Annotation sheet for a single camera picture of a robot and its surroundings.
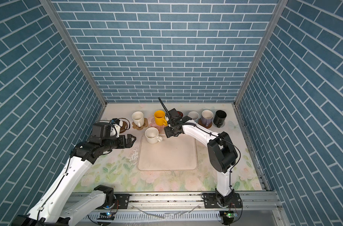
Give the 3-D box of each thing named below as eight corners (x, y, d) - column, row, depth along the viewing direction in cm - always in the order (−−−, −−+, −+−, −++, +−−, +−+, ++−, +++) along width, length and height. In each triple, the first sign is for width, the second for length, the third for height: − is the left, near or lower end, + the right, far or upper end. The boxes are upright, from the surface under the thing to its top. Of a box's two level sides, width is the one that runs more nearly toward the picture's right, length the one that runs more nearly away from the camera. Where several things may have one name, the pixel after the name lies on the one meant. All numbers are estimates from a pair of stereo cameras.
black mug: (218, 129, 106) (221, 121, 98) (211, 119, 112) (213, 111, 104) (227, 125, 108) (230, 117, 101) (219, 116, 114) (222, 108, 107)
